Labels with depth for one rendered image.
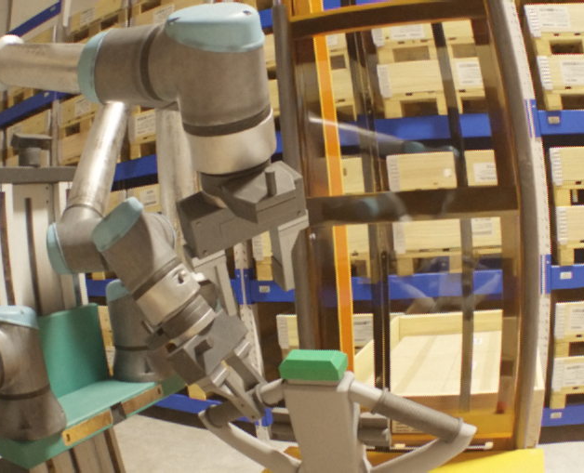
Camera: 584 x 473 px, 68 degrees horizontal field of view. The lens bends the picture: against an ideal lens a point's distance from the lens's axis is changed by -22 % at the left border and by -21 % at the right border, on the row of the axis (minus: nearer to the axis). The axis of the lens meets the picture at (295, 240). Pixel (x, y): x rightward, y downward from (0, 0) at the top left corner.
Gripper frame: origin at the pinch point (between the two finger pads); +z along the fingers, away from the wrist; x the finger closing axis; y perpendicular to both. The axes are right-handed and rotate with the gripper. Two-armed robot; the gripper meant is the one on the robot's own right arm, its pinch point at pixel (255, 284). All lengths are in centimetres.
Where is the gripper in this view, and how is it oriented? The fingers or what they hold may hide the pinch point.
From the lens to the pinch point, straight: 64.2
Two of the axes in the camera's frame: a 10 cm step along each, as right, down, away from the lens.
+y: -5.1, -4.8, 7.2
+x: -8.6, 3.7, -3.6
